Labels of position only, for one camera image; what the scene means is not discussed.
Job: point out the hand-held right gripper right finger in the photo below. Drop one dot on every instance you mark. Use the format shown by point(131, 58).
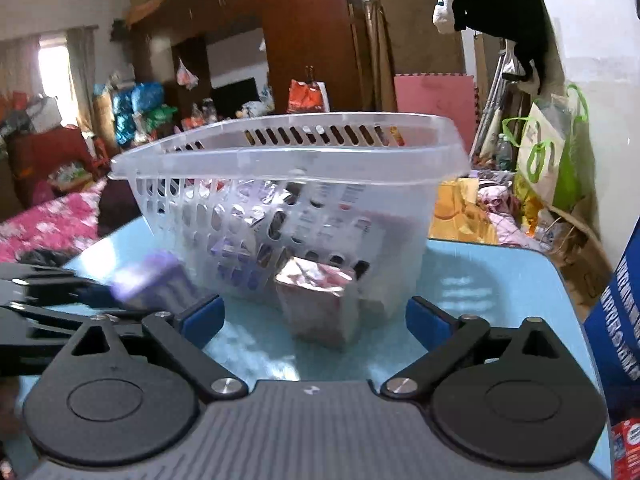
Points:
point(425, 322)

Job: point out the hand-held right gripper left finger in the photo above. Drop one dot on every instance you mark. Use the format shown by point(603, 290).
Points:
point(202, 319)

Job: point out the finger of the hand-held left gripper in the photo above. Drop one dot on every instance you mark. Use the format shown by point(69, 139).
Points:
point(35, 320)
point(50, 277)

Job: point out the purple box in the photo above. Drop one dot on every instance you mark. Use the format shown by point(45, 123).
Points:
point(150, 280)

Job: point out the pink foil box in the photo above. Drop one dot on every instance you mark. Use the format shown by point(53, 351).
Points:
point(315, 305)

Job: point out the clear plastic basket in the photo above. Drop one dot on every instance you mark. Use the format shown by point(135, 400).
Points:
point(280, 152)

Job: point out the pink floral blanket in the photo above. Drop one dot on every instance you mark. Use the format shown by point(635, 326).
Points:
point(45, 220)

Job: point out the yellow blanket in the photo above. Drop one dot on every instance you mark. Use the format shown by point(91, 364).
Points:
point(460, 215)

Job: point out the pile of clothes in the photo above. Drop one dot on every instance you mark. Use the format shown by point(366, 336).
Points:
point(50, 155)

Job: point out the pile of medicine packets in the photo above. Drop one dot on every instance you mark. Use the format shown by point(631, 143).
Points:
point(320, 225)

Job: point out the blue printed bag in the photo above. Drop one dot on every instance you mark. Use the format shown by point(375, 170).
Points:
point(617, 320)

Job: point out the green white tote bag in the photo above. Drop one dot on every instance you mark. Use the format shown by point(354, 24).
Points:
point(537, 155)

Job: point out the window with curtain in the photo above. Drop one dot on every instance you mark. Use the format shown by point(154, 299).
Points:
point(52, 75)

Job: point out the blue plastic bags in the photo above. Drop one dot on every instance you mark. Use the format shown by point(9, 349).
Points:
point(145, 97)

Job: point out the pink foam mat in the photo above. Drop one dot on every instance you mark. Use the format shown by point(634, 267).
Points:
point(430, 100)

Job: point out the black television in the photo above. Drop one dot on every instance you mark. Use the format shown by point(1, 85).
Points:
point(232, 97)

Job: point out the orange white plastic bag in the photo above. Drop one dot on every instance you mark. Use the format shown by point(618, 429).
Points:
point(305, 96)

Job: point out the small white plastic bag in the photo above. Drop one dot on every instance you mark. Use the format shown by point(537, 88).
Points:
point(186, 72)

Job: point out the metal poles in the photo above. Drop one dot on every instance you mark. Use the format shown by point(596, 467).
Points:
point(500, 85)

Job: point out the brown wooden door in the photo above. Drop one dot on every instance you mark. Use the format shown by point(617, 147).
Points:
point(420, 15)

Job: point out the brown wooden wardrobe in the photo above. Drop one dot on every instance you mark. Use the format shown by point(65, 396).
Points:
point(305, 25)

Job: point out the black hanging garment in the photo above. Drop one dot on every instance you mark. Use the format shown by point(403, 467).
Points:
point(505, 5)

